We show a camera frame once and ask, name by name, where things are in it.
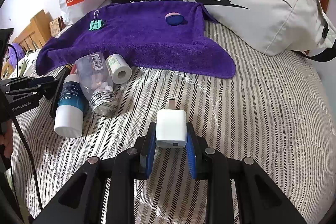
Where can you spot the teal binder clip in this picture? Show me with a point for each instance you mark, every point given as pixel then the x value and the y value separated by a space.
pixel 96 23

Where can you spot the clear pill bottle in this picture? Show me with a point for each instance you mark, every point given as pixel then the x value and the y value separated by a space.
pixel 96 84

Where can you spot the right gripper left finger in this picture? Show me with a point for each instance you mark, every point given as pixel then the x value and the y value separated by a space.
pixel 147 153

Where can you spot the white floral pillow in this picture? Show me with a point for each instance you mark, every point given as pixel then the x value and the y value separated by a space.
pixel 27 62

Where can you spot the white usb charger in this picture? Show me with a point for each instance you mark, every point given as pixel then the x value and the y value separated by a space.
pixel 171 127

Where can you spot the purple towel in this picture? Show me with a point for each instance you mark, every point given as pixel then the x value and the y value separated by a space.
pixel 140 34

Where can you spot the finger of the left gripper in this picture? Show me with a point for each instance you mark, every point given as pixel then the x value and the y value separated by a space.
pixel 53 87

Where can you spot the black gold label tube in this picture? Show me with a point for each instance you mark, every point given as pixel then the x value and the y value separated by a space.
pixel 67 69

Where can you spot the black rectangular stick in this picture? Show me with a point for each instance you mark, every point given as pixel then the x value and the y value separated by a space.
pixel 55 101

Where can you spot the pink blue eraser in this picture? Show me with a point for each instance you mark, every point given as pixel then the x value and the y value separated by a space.
pixel 175 19

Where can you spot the striped grey bed quilt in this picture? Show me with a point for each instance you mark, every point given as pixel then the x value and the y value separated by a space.
pixel 274 110

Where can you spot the small white tape roll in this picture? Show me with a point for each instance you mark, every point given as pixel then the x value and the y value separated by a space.
pixel 121 72

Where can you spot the white blue label bottle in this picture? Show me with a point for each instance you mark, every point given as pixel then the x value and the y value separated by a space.
pixel 70 111

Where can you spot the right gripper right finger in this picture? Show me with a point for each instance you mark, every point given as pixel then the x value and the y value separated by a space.
pixel 195 148

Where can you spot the purple plush toy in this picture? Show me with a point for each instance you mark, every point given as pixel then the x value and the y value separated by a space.
pixel 13 59

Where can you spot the wooden headboard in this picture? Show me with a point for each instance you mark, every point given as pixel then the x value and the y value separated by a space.
pixel 36 34

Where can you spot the patterned notebook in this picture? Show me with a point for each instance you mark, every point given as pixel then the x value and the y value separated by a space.
pixel 56 26

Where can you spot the grey Nike bag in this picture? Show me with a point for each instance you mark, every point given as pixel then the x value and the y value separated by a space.
pixel 273 26

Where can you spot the person's left hand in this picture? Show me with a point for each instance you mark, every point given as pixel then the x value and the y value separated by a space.
pixel 7 139

